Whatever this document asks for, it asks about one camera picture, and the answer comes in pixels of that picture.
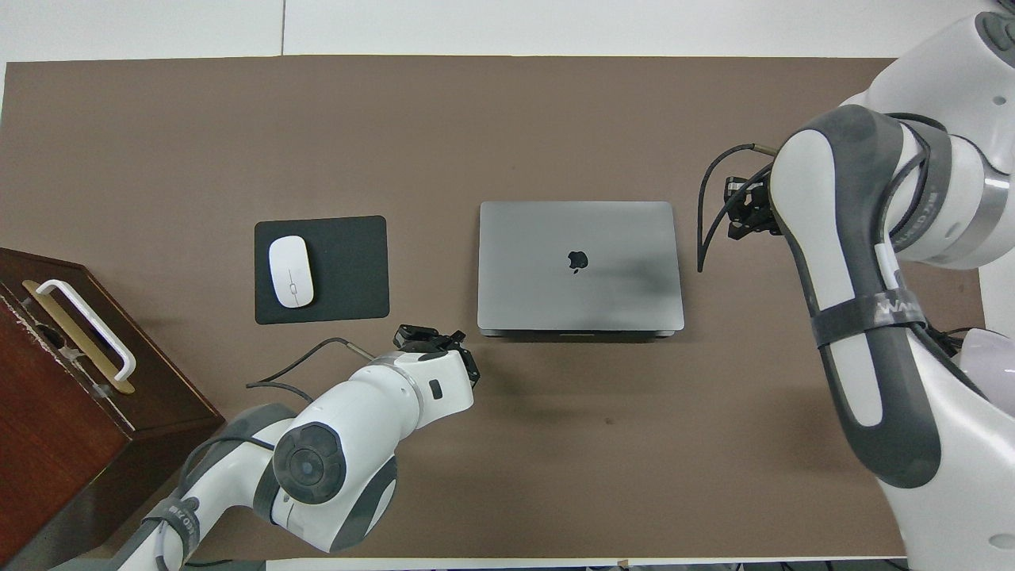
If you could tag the brown paper table cover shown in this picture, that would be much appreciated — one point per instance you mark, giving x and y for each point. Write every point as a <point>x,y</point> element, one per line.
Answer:
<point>555,460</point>

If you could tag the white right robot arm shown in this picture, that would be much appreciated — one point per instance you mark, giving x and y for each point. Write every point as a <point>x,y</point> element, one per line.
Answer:
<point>888,238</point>

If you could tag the white computer mouse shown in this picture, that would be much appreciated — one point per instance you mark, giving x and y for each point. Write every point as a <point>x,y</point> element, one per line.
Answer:
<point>290,271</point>

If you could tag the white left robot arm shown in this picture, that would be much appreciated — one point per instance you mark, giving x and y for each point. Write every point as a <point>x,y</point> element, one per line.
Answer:
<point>349,428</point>

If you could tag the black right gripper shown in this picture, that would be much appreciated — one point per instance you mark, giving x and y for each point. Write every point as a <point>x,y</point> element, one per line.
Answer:
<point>767,208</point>

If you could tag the dark brown wooden box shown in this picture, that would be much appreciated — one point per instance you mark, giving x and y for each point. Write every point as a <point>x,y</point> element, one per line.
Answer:
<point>55,444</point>

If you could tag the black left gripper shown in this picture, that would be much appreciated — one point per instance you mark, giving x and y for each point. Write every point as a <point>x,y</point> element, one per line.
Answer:
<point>424,342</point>

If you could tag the grey aluminium laptop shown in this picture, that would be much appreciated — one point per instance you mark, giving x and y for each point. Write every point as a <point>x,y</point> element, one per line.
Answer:
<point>571,293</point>

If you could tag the black mouse pad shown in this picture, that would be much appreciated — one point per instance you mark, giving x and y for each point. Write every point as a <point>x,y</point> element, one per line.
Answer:
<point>349,270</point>

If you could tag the white desk lamp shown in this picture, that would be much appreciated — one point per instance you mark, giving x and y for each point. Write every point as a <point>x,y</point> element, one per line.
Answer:
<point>991,357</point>

